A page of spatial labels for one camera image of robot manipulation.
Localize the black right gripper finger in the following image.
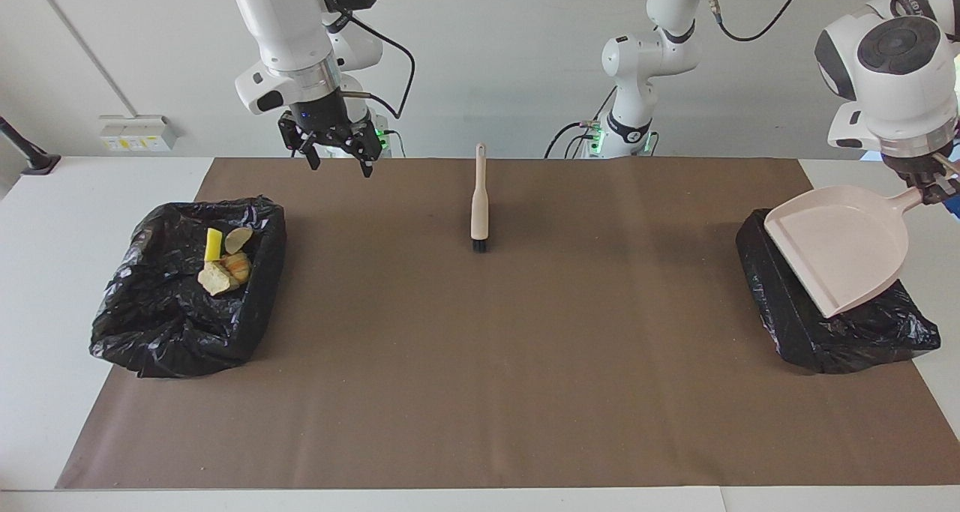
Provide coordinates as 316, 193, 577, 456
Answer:
341, 122, 385, 179
277, 113, 323, 172

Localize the beige plastic dustpan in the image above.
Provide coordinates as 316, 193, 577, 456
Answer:
763, 185, 926, 319

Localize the beige hand brush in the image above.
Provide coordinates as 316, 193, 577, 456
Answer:
469, 142, 490, 254

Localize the pale yellow ridged foam scrap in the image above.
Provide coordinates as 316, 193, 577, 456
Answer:
197, 262, 242, 297

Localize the flat black bag covered bin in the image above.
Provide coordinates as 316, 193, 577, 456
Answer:
735, 207, 942, 376

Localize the open crumpled black bag bin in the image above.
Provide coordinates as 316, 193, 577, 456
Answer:
88, 195, 288, 380

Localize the black angled stand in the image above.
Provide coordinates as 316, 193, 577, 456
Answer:
0, 115, 62, 176

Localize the brown paper table mat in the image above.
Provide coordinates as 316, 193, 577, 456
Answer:
56, 157, 960, 490

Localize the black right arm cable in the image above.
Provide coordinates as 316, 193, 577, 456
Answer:
322, 0, 416, 121

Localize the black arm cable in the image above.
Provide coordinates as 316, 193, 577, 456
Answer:
703, 0, 817, 43
322, 0, 416, 121

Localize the white wall socket box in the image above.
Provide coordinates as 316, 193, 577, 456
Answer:
98, 114, 182, 154

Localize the black base power cable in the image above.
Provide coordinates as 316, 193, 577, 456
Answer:
544, 107, 617, 159

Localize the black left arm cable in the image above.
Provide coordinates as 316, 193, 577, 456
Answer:
703, 0, 817, 43

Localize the thin grey wall conduit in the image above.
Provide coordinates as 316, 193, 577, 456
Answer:
28, 0, 137, 117

